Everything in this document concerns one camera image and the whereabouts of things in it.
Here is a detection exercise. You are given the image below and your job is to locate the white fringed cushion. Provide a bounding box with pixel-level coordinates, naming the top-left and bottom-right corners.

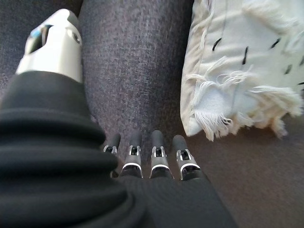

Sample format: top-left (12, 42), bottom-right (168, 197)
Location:
top-left (180, 0), bottom-right (304, 143)

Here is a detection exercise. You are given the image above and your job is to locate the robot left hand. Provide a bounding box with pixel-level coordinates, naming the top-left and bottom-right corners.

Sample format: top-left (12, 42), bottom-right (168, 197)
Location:
top-left (0, 8), bottom-right (238, 228)

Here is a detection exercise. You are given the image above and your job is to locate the grey fabric armchair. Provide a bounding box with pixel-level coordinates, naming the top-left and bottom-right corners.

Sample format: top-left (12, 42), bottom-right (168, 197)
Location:
top-left (0, 0), bottom-right (198, 157)

